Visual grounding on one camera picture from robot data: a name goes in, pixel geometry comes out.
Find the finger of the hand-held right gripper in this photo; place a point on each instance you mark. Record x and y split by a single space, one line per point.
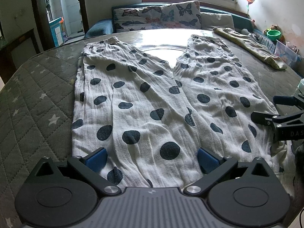
262 118
283 101

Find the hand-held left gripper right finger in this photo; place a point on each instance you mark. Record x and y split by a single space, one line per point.
207 161

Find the blue cardboard box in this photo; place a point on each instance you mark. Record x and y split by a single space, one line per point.
57 30

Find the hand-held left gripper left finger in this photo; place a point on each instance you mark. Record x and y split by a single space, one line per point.
96 159

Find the white cushion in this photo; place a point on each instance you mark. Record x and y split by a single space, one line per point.
217 19

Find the white polka dot pants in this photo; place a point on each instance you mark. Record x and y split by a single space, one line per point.
152 104

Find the butterfly print pillow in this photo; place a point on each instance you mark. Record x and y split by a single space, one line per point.
156 16

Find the grey star quilted mat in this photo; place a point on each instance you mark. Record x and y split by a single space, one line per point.
35 114

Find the clear plastic storage box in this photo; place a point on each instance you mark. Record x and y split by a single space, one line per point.
287 53

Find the pink artificial flower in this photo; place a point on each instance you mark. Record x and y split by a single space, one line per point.
250 0

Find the green bowl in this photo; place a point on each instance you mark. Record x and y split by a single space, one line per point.
273 34

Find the blue sofa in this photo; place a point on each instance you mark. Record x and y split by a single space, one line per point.
99 27

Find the yellow cloth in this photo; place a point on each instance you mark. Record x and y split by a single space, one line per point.
251 44

